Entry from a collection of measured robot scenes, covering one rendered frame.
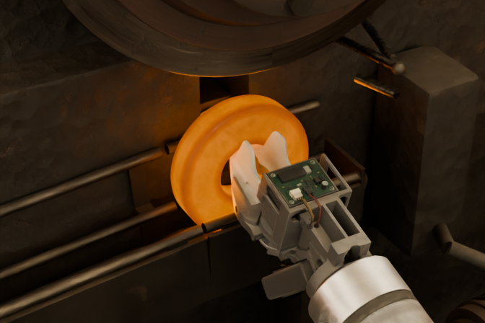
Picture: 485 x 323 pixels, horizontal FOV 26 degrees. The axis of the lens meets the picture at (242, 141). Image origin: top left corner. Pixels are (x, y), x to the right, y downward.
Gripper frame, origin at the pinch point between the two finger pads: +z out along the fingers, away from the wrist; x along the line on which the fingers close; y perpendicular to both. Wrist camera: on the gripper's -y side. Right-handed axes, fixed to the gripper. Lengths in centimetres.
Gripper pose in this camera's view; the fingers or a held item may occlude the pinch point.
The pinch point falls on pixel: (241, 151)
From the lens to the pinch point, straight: 111.0
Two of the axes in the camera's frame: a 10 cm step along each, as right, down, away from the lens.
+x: -8.7, 2.7, -4.1
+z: -4.7, -6.9, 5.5
